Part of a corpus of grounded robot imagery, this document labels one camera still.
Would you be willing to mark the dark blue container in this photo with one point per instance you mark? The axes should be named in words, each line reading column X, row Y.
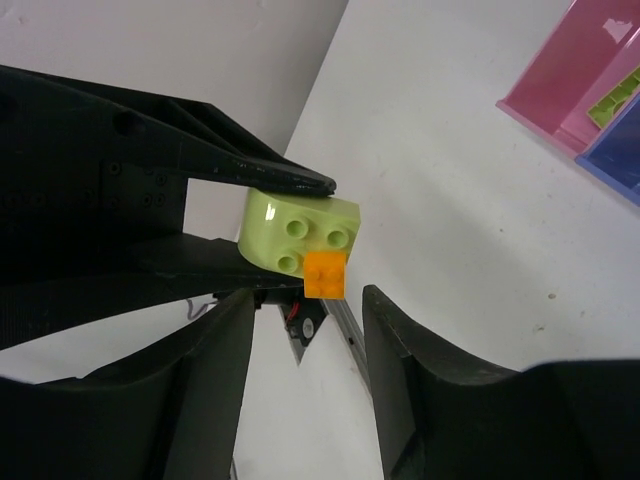
column 612, row 154

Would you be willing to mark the aluminium front rail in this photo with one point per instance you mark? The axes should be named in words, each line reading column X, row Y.
column 340, row 311

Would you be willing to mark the green lego brick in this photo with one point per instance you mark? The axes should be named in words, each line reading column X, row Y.
column 603, row 111

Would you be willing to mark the pink container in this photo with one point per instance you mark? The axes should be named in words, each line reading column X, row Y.
column 591, row 49

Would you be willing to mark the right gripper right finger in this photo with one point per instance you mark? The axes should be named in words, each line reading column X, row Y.
column 443, row 413

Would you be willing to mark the orange lego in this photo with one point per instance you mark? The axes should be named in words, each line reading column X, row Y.
column 324, row 275

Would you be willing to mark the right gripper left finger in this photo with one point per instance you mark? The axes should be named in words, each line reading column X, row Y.
column 168, row 411

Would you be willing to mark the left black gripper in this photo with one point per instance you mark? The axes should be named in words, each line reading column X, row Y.
column 90, row 185

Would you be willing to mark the rounded light green lego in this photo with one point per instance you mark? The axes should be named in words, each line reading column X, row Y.
column 278, row 230

